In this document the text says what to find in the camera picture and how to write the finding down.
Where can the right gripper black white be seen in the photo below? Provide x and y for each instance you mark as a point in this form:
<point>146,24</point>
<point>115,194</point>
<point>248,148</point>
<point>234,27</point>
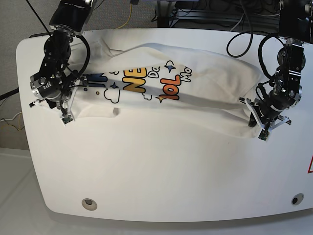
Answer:
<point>50,94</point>

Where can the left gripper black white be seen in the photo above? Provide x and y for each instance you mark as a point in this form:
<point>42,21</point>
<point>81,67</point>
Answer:
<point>264,115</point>

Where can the white printed T-shirt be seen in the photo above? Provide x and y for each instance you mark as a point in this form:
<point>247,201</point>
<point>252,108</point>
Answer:
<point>198,86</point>

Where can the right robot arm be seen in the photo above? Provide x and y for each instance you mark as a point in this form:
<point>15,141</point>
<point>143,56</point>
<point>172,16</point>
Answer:
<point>67,23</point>

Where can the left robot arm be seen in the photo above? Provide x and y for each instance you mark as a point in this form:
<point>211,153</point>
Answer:
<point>296,27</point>

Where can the left table grommet hole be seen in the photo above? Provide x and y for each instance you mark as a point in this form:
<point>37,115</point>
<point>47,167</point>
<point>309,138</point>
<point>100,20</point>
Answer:
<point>89,204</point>

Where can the black table leg stand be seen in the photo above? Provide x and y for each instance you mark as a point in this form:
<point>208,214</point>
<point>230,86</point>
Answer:
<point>165,13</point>

